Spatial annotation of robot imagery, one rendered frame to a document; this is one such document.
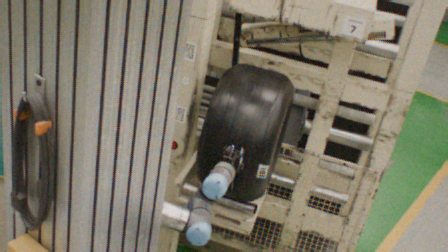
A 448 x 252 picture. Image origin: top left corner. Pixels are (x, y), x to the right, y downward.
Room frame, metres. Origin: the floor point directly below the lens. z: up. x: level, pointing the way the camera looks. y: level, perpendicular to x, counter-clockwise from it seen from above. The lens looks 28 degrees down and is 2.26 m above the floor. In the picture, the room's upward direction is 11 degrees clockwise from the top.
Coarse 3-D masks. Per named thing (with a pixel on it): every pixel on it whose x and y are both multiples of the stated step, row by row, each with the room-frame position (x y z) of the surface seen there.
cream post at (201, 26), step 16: (208, 0) 2.00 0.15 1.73; (192, 16) 2.01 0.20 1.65; (208, 16) 2.01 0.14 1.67; (192, 32) 2.01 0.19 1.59; (208, 32) 2.05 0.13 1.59; (208, 48) 2.09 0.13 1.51; (192, 64) 2.00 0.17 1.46; (192, 80) 2.00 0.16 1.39; (192, 96) 2.00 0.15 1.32; (192, 112) 2.00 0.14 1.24; (176, 128) 2.01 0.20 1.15; (192, 128) 2.04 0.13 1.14; (192, 144) 2.09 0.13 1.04; (176, 160) 2.01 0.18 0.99; (176, 176) 2.00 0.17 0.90; (160, 240) 2.01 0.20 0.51; (176, 240) 2.09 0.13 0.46
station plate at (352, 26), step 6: (348, 18) 2.15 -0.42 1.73; (354, 18) 2.15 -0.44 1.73; (348, 24) 2.15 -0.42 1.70; (354, 24) 2.15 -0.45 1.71; (360, 24) 2.14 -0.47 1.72; (342, 30) 2.16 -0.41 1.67; (348, 30) 2.15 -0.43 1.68; (354, 30) 2.15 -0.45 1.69; (360, 30) 2.14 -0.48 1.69; (354, 36) 2.14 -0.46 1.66; (360, 36) 2.14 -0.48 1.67
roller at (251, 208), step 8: (184, 184) 1.93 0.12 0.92; (192, 184) 1.94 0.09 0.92; (184, 192) 1.92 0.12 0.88; (192, 192) 1.91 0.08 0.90; (224, 200) 1.88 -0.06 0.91; (232, 200) 1.88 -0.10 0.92; (240, 200) 1.89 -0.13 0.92; (240, 208) 1.86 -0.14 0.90; (248, 208) 1.86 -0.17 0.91; (256, 208) 1.86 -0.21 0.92
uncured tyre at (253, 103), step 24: (240, 72) 2.00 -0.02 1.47; (264, 72) 2.04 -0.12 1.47; (216, 96) 1.89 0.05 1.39; (240, 96) 1.88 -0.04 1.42; (264, 96) 1.89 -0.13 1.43; (288, 96) 1.95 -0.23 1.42; (216, 120) 1.81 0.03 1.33; (240, 120) 1.81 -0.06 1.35; (264, 120) 1.81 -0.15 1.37; (288, 120) 2.21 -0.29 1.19; (216, 144) 1.77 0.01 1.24; (240, 144) 1.76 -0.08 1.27; (264, 144) 1.76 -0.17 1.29; (240, 192) 1.77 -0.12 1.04; (264, 192) 1.89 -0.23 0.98
